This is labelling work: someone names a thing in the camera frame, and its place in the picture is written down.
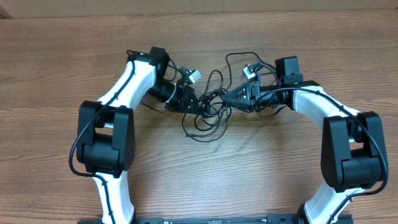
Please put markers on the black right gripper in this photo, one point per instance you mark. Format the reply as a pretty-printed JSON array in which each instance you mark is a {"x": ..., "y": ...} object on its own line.
[{"x": 254, "y": 97}]

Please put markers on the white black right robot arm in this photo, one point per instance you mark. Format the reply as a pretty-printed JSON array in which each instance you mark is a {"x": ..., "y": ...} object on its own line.
[{"x": 353, "y": 154}]

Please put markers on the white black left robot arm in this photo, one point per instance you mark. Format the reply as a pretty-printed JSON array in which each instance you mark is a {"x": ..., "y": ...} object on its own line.
[{"x": 105, "y": 144}]

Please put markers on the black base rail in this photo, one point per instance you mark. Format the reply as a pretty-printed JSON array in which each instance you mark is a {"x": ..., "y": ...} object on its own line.
[{"x": 270, "y": 219}]

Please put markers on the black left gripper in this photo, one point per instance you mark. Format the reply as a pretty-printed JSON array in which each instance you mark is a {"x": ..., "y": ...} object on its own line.
[{"x": 187, "y": 95}]

